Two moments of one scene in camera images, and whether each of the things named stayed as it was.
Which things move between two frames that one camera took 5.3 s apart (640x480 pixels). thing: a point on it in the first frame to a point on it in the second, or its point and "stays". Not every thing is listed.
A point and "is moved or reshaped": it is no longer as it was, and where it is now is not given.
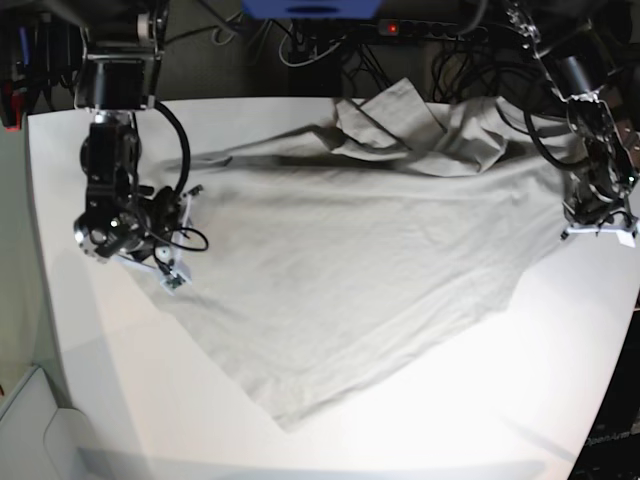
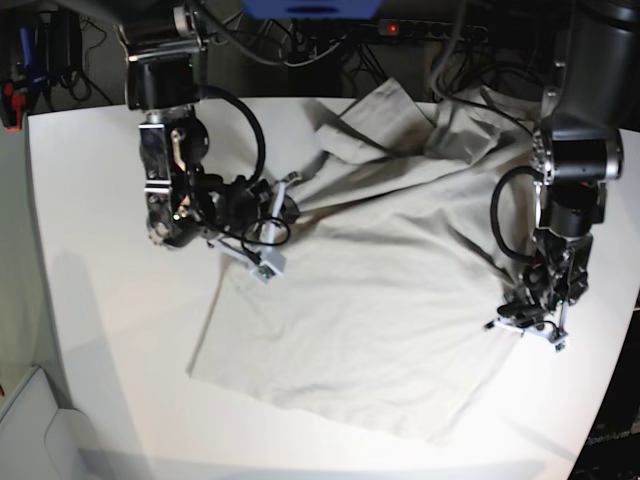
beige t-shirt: [324, 263] is moved or reshaped
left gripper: [159, 251] to [245, 220]
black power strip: [448, 30] stays
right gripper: [597, 211] to [535, 311]
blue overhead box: [310, 9] stays
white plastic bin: [40, 440] stays
